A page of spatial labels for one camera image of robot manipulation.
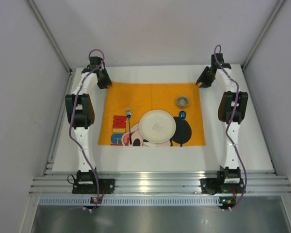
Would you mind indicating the orange Mickey Mouse cloth placemat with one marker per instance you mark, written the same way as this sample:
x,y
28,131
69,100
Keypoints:
x,y
142,98

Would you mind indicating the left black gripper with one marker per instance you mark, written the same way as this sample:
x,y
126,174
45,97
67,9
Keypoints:
x,y
104,80

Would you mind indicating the aluminium mounting rail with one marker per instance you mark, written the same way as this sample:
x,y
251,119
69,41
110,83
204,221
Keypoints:
x,y
161,183

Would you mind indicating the blue metallic spoon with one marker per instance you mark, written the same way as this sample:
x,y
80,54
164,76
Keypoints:
x,y
182,116

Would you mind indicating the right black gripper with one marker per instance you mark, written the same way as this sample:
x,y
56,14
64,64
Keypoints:
x,y
205,78

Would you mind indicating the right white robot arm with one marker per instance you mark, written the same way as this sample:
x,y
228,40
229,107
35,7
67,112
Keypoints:
x,y
231,112

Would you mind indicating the blue metallic fork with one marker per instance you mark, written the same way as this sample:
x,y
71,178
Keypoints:
x,y
128,115

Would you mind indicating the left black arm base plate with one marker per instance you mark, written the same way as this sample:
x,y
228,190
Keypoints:
x,y
106,186

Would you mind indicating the aluminium frame post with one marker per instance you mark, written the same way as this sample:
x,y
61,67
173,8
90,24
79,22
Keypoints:
x,y
47,32
279,4

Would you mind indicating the right aluminium frame post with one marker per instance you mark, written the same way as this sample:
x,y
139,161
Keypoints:
x,y
279,4

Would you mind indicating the cream round plate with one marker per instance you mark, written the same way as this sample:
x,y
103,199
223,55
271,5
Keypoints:
x,y
157,126

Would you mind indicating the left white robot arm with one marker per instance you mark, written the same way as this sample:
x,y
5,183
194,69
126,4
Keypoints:
x,y
81,115

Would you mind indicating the small speckled stone cup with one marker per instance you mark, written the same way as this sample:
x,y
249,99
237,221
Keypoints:
x,y
182,102

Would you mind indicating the left aluminium frame post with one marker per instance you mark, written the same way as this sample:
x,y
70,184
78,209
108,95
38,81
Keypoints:
x,y
47,32

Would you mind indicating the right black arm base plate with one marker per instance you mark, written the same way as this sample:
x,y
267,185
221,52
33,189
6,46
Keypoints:
x,y
212,186

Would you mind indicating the slotted grey cable duct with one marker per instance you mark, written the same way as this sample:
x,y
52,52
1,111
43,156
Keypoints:
x,y
138,201

